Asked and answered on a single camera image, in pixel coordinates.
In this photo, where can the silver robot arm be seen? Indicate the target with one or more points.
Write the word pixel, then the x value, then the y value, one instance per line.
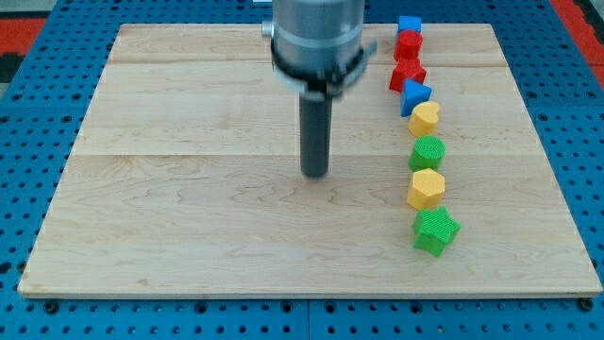
pixel 316 45

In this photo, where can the yellow hexagon block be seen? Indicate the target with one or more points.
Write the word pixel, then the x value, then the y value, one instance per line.
pixel 426 189

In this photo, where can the green star block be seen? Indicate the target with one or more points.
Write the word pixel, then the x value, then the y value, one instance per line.
pixel 434 230

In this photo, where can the red star block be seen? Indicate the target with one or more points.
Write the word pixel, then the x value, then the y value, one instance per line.
pixel 406 69

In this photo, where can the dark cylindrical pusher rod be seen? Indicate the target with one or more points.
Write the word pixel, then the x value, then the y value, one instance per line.
pixel 315 128

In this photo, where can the wooden board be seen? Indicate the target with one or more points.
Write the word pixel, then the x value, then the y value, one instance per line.
pixel 184 181

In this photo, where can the green cylinder block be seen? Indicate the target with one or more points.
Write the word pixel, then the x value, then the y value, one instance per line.
pixel 427 152

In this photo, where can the yellow heart block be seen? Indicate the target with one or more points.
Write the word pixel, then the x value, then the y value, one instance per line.
pixel 424 119

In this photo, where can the blue triangle block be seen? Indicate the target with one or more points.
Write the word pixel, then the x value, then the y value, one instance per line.
pixel 414 93

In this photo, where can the red cylinder block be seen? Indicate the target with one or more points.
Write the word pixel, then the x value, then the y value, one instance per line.
pixel 408 45

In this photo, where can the blue cube block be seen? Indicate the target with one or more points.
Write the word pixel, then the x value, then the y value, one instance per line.
pixel 409 23

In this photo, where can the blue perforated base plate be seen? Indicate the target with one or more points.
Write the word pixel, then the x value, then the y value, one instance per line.
pixel 53 52

